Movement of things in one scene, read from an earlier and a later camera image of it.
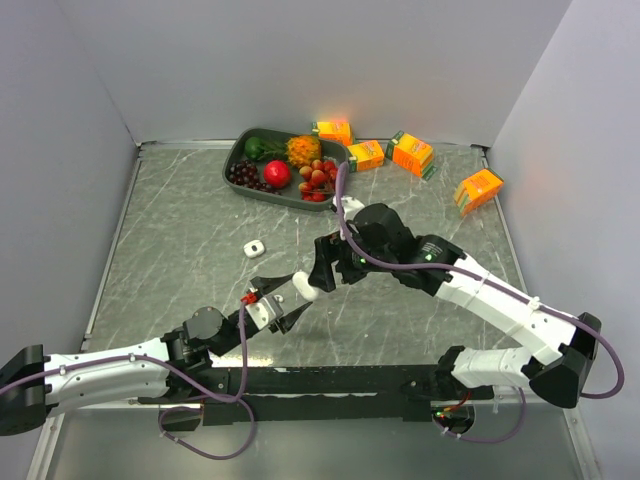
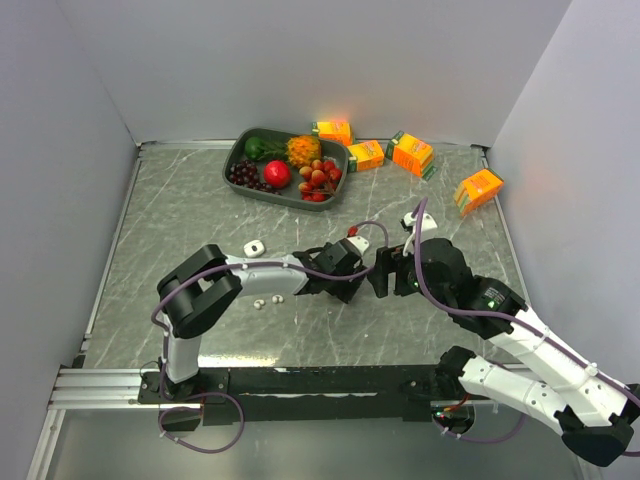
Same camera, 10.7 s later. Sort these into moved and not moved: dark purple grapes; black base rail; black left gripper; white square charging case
Moved: black left gripper
Not moved: white square charging case; dark purple grapes; black base rail
